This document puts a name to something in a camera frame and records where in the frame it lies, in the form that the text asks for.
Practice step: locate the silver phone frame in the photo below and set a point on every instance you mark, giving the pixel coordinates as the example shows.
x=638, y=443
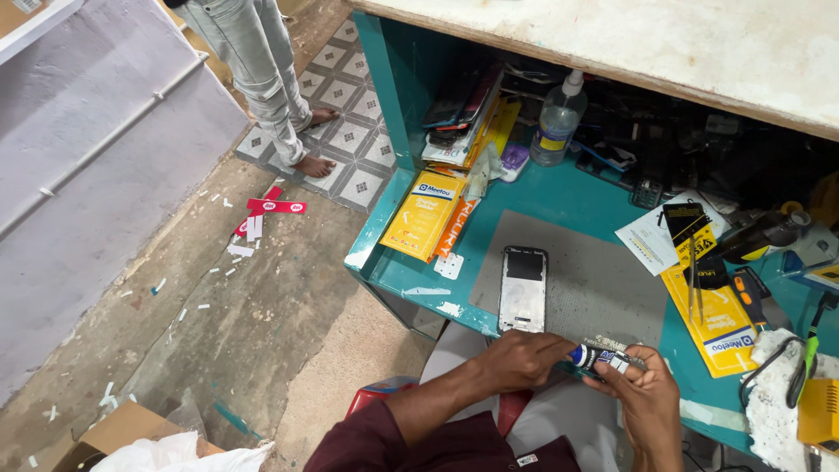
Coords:
x=522, y=298

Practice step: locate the white wall pipe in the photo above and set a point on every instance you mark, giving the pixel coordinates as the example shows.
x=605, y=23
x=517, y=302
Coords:
x=111, y=137

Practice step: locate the black keypad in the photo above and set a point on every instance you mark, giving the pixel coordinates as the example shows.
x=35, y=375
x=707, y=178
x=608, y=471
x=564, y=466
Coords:
x=647, y=193

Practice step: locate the white shelf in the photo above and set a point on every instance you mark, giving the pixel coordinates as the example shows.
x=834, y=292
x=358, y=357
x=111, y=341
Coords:
x=33, y=26

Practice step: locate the grey metal scraper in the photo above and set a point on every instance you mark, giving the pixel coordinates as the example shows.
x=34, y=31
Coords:
x=777, y=308

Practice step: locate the orange and black screwdriver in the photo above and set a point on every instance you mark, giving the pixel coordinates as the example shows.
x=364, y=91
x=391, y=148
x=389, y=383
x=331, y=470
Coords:
x=747, y=298

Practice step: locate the patterned vinyl floor mat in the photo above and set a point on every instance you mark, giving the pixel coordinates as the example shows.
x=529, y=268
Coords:
x=347, y=131

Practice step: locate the teal wooden workbench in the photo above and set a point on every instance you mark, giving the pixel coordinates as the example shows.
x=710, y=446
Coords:
x=393, y=98

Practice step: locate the heap of dark phone parts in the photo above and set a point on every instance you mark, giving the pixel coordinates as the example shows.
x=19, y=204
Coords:
x=708, y=144

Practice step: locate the purple and white case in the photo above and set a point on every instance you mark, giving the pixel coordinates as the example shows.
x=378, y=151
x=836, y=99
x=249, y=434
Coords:
x=514, y=160

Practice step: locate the white cloth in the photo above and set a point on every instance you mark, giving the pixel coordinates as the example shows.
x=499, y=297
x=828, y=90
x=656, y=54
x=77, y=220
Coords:
x=770, y=419

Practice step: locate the orange packet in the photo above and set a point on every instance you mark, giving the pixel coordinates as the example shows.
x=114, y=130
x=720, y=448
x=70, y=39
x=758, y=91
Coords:
x=455, y=229

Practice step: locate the person's left fingers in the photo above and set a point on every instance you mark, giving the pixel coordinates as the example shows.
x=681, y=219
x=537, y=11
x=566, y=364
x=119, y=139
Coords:
x=554, y=351

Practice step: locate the black and yellow packet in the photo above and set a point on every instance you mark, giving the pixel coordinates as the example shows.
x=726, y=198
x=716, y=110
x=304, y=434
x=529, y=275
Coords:
x=685, y=226

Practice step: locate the white printed paper sheet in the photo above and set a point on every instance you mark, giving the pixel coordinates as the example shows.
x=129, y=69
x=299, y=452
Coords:
x=645, y=239

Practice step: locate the small white perforated card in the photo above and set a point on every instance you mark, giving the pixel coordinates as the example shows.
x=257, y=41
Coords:
x=449, y=266

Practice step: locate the cardboard box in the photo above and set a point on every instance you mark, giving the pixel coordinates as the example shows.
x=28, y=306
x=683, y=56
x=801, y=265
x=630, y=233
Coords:
x=124, y=429

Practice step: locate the stack of phones and packets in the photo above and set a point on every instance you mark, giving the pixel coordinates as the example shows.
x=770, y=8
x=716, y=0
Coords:
x=462, y=121

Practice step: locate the yellow device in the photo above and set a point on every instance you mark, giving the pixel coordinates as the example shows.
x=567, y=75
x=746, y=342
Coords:
x=819, y=413

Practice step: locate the crumpled clear plastic wrapper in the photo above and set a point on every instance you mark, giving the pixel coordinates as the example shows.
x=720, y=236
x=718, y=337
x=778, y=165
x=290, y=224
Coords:
x=484, y=172

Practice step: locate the grey work mat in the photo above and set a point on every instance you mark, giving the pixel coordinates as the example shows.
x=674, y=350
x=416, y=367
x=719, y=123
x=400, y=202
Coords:
x=590, y=275

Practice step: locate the clear spray bottle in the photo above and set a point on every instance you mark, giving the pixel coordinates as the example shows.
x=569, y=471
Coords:
x=556, y=124

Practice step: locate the dark glass bottle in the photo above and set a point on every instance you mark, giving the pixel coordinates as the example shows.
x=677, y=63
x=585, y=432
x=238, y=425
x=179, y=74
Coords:
x=760, y=239

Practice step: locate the red label strips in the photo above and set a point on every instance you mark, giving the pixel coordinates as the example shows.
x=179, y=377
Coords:
x=275, y=206

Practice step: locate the scattered white paper scraps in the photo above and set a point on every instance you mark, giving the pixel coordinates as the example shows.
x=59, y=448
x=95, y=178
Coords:
x=239, y=250

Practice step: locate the metal tweezers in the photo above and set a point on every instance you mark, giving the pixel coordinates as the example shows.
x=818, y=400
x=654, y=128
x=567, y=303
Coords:
x=692, y=282

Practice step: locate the person's right hand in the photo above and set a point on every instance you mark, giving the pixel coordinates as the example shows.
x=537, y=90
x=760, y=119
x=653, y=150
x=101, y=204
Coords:
x=645, y=410

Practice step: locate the yellow packet with blue label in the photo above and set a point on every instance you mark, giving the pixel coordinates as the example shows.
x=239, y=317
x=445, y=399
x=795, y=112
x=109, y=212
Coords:
x=423, y=216
x=718, y=328

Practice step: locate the white plastic bag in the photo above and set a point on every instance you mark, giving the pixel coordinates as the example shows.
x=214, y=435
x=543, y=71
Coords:
x=177, y=455

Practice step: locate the person's left hand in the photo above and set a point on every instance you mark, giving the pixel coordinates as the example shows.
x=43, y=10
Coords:
x=518, y=362

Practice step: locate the blue and white glue tube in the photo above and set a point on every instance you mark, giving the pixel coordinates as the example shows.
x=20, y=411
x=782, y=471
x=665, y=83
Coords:
x=600, y=358

